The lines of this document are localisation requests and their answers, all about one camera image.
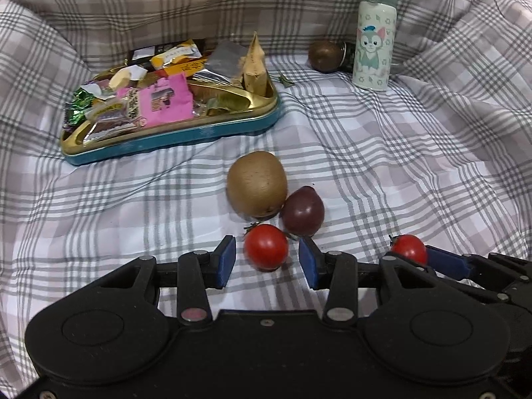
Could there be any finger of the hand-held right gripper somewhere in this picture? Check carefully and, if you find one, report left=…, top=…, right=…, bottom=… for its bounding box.
left=453, top=278, right=514, bottom=305
left=426, top=245, right=532, bottom=285

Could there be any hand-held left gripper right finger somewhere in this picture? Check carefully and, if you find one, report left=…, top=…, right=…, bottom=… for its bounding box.
left=298, top=236, right=450, bottom=324

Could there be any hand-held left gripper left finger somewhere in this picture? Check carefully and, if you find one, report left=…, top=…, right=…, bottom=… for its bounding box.
left=99, top=235, right=237, bottom=325

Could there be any red cherry tomato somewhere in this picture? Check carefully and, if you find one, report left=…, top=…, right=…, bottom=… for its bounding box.
left=389, top=234, right=428, bottom=266
left=243, top=223, right=289, bottom=272

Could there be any dark red passion fruit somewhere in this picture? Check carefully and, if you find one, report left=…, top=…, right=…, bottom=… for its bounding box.
left=281, top=186, right=326, bottom=237

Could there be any brown kiwi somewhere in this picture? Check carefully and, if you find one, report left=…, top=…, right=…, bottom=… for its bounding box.
left=308, top=40, right=345, bottom=72
left=226, top=151, right=288, bottom=219

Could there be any grey plaid blanket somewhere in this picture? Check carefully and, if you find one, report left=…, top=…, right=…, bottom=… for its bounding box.
left=0, top=0, right=532, bottom=399

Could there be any teal tin tray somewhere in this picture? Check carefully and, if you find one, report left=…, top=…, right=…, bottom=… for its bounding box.
left=59, top=66, right=279, bottom=166

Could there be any pink snack wrapper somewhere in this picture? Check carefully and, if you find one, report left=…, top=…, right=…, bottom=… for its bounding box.
left=116, top=72, right=194, bottom=127

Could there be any pile of snack packets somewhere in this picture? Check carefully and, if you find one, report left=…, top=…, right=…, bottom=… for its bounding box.
left=62, top=31, right=271, bottom=142

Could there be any cartoon print water bottle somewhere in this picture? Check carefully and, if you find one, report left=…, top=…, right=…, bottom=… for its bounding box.
left=352, top=0, right=397, bottom=92

